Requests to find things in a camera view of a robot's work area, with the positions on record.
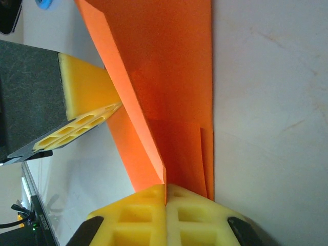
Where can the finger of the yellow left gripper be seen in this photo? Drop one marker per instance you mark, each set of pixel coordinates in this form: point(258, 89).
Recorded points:
point(33, 97)
point(77, 134)

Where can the light blue snack packet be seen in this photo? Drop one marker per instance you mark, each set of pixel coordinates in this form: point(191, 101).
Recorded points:
point(45, 3)

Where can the orange paper sheet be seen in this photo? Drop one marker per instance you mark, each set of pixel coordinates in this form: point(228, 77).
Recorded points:
point(166, 64)

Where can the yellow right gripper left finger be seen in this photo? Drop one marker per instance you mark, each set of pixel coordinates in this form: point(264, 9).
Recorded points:
point(138, 225)

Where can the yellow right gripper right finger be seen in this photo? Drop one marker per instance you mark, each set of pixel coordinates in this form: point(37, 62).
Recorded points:
point(200, 225)

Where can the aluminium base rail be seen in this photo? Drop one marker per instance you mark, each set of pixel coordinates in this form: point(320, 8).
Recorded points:
point(28, 179)

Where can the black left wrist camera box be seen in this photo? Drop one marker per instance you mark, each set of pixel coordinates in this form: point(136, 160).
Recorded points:
point(9, 15)

